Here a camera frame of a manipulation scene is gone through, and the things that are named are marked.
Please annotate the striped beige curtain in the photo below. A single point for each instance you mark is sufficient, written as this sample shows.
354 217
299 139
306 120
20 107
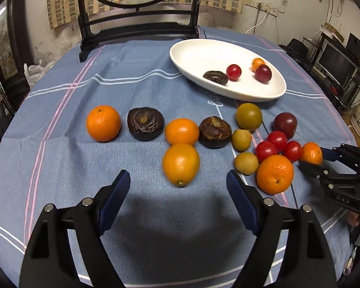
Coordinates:
66 3

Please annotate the smooth oval orange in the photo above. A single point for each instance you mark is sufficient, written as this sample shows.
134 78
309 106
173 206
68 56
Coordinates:
181 164

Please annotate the blue striped tablecloth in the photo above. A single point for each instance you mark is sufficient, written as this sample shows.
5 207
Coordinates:
78 162

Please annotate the white oval plate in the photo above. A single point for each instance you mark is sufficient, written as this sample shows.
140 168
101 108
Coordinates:
204 57

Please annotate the dark mushroom, middle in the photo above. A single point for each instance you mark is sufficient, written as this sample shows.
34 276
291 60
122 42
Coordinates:
214 132

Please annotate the dark mushroom on plate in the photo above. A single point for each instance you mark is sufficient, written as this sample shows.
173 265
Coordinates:
216 77

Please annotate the computer monitor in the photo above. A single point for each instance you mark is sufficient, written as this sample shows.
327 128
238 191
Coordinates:
336 61

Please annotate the black wooden round screen stand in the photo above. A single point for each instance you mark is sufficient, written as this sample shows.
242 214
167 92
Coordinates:
138 24

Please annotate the person's right hand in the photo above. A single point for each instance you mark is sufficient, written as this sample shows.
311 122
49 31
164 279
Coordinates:
356 218

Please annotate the yellow green plum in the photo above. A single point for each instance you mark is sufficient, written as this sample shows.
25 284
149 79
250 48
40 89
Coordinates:
249 116

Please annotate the bumpy large orange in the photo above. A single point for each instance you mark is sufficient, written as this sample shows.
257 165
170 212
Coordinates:
274 174

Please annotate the small yellow fruit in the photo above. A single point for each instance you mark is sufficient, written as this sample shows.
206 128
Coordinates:
241 140
246 163

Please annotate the red cherry tomato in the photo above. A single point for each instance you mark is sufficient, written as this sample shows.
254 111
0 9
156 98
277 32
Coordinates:
233 72
277 140
292 151
265 151

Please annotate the black hat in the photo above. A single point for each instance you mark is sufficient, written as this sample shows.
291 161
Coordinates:
295 48

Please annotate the white plastic bag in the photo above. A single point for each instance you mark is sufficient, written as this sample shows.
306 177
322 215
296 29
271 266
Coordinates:
36 73

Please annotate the black speaker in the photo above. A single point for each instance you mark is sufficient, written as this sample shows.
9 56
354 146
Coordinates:
355 44

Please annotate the dark mushroom, left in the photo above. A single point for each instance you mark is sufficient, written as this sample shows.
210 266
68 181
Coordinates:
145 123

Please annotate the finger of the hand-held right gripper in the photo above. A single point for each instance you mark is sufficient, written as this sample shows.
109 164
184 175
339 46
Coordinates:
313 170
330 154

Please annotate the dark red plum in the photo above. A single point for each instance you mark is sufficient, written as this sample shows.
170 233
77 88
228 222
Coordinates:
285 124
263 73

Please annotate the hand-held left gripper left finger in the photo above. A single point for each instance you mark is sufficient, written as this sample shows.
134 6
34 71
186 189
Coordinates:
117 189

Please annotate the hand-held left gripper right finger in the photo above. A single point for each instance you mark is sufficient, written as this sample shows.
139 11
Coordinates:
237 190

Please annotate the cardboard box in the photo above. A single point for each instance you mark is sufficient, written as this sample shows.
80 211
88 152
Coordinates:
359 120

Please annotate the smooth round orange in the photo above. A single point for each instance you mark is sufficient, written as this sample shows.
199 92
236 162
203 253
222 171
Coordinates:
182 132

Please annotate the small mandarin orange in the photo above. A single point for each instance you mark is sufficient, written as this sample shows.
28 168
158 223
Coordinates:
258 63
311 153

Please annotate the white wall power outlet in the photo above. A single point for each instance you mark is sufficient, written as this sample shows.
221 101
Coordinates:
265 7

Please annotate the dark wooden cabinet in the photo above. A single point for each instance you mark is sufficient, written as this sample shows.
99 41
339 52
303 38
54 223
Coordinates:
9 51

